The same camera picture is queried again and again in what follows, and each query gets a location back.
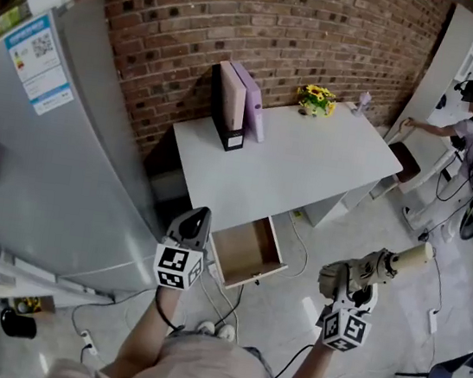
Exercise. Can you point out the pink binder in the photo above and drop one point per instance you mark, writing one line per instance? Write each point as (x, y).
(232, 96)

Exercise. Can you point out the white desk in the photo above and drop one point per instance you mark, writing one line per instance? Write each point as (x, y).
(310, 159)

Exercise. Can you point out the yellow sunflower bouquet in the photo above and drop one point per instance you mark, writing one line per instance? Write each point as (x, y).
(316, 99)

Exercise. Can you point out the black file holder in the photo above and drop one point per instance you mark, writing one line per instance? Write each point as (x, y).
(232, 139)

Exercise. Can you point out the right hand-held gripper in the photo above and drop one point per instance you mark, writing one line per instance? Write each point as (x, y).
(345, 328)

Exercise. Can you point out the person's beige shirt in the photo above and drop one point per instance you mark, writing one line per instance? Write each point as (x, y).
(201, 375)

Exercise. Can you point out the brown seat chair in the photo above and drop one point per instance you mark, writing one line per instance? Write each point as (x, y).
(406, 164)

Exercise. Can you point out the grey refrigerator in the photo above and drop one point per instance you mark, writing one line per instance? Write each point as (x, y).
(67, 182)

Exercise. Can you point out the blue white label sticker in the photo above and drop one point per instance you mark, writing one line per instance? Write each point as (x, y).
(40, 64)

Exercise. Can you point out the white power strip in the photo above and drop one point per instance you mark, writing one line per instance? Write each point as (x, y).
(88, 342)
(433, 320)

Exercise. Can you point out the white shelf cabinet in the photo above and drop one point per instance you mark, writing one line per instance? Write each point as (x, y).
(451, 61)

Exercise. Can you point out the person's white shoe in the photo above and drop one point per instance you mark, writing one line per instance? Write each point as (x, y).
(227, 332)
(206, 327)

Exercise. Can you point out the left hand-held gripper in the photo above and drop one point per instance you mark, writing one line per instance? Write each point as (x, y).
(178, 263)

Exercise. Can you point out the wooden drawer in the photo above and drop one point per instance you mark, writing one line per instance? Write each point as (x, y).
(245, 250)

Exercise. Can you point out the purple binder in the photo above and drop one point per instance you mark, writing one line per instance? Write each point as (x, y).
(253, 103)

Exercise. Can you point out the person's left forearm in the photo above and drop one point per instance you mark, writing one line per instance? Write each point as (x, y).
(146, 337)

